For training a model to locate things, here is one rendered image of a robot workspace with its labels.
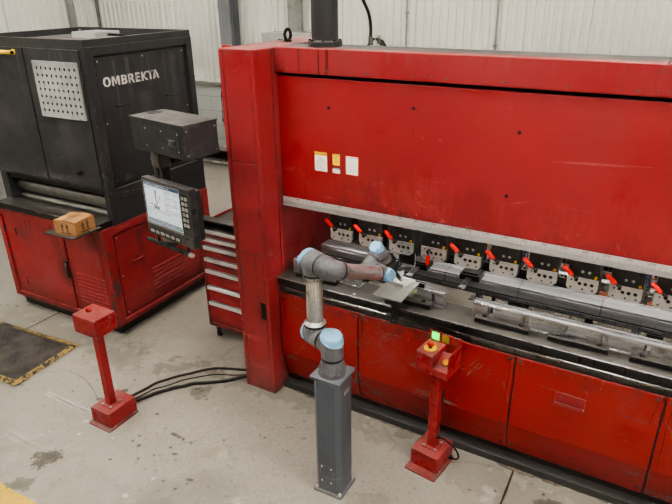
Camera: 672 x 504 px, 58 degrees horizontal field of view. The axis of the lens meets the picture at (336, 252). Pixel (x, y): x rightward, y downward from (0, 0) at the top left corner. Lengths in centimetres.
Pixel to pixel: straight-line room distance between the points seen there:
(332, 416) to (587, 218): 162
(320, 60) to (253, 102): 44
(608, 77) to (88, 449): 356
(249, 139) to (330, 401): 156
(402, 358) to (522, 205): 120
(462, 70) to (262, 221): 148
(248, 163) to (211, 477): 186
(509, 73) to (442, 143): 49
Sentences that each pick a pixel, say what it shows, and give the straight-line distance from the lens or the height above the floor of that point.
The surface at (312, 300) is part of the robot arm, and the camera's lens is 305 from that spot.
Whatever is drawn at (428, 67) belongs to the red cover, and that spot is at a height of 223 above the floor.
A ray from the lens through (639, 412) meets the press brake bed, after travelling 347.
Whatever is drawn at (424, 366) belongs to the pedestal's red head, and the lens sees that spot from 339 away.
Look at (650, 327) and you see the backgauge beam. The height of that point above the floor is 92.
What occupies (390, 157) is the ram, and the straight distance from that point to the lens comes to 339.
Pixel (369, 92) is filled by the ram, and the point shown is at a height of 208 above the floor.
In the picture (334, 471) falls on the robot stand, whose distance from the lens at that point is 350.
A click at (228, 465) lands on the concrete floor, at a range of 387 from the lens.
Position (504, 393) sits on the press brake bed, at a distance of 360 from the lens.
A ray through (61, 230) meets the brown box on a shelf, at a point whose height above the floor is 103.
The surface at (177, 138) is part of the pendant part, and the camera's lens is 341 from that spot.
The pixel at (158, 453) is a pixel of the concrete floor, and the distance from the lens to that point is 405.
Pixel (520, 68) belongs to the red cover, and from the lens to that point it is 306.
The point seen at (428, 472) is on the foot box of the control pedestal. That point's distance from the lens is 378.
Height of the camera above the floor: 262
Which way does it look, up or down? 24 degrees down
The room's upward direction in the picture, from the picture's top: 1 degrees counter-clockwise
